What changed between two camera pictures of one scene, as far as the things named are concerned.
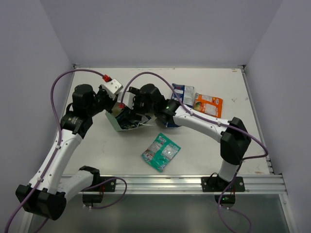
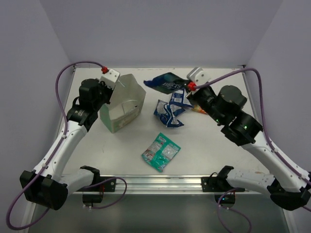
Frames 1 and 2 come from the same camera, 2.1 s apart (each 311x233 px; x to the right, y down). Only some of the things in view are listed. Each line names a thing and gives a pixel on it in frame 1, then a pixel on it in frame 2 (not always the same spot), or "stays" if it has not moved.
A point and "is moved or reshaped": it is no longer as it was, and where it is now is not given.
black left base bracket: x=109 y=186 stays
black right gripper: x=136 y=97 to x=193 y=95
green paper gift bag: x=129 y=121 is moved or reshaped
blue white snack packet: x=185 y=92 stays
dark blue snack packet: x=124 y=123 to x=167 y=83
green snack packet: x=161 y=150 stays
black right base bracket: x=215 y=184 stays
